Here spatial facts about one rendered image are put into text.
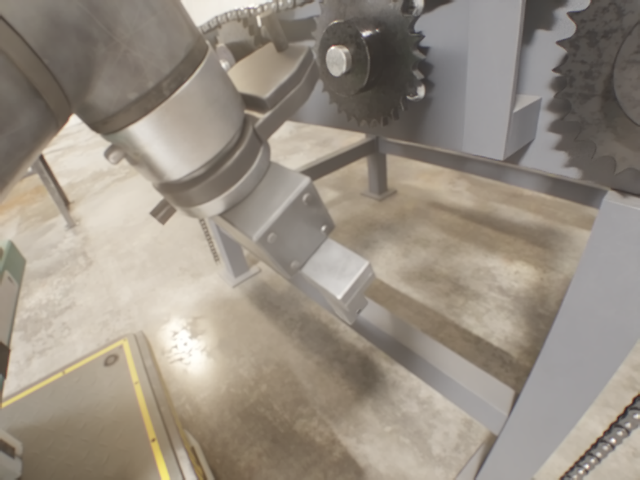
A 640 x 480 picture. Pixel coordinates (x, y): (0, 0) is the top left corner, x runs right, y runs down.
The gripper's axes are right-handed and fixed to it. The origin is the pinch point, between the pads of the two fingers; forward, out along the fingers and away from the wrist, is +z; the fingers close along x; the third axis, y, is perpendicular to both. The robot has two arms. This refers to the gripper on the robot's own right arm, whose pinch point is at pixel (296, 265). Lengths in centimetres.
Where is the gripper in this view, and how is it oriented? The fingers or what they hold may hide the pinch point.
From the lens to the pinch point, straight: 32.2
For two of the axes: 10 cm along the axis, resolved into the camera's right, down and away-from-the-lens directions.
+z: 3.7, 4.9, 7.9
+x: 6.7, 4.5, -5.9
